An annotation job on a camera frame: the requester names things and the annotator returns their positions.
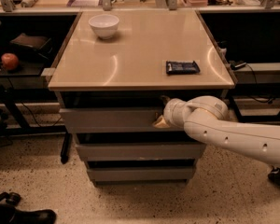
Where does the small black device on shelf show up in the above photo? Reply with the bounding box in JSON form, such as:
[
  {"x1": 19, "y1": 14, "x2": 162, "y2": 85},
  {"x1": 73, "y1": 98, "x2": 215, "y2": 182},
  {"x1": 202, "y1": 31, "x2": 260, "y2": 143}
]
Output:
[{"x1": 231, "y1": 61, "x2": 246, "y2": 70}]

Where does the grey middle drawer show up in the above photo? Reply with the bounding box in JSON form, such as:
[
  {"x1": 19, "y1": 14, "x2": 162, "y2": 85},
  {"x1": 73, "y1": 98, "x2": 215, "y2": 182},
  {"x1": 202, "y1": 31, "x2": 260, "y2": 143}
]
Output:
[{"x1": 76, "y1": 142, "x2": 205, "y2": 161}]

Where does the dark blue snack bar wrapper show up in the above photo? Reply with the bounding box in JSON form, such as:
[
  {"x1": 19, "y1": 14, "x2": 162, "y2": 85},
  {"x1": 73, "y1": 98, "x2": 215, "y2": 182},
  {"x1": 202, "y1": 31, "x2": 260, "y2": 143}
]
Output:
[{"x1": 165, "y1": 61, "x2": 200, "y2": 75}]

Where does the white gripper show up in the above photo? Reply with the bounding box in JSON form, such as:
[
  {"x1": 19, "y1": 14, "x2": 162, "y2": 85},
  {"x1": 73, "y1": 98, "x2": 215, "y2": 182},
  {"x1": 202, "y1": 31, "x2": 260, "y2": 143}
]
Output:
[{"x1": 153, "y1": 95, "x2": 188, "y2": 129}]

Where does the red apple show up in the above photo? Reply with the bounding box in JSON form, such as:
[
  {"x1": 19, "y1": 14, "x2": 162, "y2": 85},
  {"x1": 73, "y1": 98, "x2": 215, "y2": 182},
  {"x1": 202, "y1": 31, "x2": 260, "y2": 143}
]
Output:
[{"x1": 1, "y1": 53, "x2": 19, "y2": 71}]

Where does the white ceramic bowl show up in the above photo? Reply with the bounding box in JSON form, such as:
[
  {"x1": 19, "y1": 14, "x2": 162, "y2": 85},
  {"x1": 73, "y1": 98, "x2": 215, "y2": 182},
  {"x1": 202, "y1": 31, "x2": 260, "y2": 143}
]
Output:
[{"x1": 89, "y1": 14, "x2": 119, "y2": 39}]

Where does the beige top drawer cabinet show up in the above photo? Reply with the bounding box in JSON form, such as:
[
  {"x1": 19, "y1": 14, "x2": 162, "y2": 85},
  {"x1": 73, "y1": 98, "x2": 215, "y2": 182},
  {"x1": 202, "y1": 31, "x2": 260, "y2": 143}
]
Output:
[{"x1": 47, "y1": 9, "x2": 236, "y2": 187}]

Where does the grey drawer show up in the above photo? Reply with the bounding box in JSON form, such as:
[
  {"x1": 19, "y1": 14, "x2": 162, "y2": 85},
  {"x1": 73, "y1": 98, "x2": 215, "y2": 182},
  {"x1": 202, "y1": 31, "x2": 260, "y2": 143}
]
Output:
[
  {"x1": 76, "y1": 142, "x2": 205, "y2": 161},
  {"x1": 60, "y1": 107, "x2": 180, "y2": 133},
  {"x1": 87, "y1": 167, "x2": 195, "y2": 182}
]

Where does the black sneaker with white stripes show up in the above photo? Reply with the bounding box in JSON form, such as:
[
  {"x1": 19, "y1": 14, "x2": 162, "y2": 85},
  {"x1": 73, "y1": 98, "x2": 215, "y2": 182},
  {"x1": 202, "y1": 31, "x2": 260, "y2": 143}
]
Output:
[{"x1": 268, "y1": 168, "x2": 280, "y2": 187}]

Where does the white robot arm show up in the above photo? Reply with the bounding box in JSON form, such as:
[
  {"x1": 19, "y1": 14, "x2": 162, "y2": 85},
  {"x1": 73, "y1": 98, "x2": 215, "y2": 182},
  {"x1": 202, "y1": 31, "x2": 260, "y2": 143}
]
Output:
[{"x1": 156, "y1": 96, "x2": 280, "y2": 168}]

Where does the black tray under apple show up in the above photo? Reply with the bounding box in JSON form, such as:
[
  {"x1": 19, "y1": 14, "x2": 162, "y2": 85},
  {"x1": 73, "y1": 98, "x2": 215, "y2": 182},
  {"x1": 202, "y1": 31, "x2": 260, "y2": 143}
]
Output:
[{"x1": 0, "y1": 62, "x2": 45, "y2": 77}]

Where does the dark box on shelf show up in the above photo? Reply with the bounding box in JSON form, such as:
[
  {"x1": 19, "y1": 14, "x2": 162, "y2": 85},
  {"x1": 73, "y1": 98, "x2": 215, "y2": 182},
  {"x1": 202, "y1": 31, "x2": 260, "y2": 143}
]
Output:
[{"x1": 9, "y1": 33, "x2": 52, "y2": 61}]

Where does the grey top drawer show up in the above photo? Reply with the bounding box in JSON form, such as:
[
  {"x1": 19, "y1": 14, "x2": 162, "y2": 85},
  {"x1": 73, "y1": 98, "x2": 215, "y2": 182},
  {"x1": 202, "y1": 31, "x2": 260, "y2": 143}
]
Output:
[{"x1": 60, "y1": 107, "x2": 180, "y2": 133}]

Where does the grey bottom drawer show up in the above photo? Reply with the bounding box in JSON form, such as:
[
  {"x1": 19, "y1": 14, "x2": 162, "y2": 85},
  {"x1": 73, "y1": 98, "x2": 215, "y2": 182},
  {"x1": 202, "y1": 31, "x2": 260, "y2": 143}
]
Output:
[{"x1": 87, "y1": 167, "x2": 195, "y2": 182}]

